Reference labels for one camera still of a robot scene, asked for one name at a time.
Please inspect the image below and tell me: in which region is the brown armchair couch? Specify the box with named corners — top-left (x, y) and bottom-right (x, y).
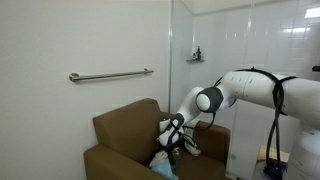
top-left (83, 97), bottom-right (232, 180)

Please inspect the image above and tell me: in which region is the wooden stool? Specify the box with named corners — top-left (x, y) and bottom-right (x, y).
top-left (256, 145), bottom-right (291, 165)

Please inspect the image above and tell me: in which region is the metal wall grab bar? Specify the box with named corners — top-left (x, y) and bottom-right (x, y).
top-left (68, 68), bottom-right (155, 84)

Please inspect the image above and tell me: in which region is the purple box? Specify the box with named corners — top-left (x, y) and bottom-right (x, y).
top-left (262, 157), bottom-right (289, 180)

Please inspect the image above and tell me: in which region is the shower corner shelf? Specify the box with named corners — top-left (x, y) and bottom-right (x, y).
top-left (185, 58), bottom-right (206, 65)

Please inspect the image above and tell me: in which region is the white cloth with strings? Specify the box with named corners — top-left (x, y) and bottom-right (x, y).
top-left (148, 149), bottom-right (172, 168)

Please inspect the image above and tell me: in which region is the glass shower enclosure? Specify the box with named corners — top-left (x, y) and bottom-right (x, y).
top-left (168, 0), bottom-right (320, 180)

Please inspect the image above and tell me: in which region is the dark shower bottle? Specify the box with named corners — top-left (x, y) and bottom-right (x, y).
top-left (195, 45), bottom-right (203, 61)

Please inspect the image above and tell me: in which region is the light blue cloth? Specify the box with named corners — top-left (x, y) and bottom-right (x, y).
top-left (150, 159), bottom-right (180, 180)

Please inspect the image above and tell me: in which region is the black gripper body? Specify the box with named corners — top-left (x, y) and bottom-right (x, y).
top-left (166, 145), bottom-right (181, 168)

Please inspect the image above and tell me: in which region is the white terry towel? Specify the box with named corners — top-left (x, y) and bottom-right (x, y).
top-left (181, 118), bottom-right (203, 158)

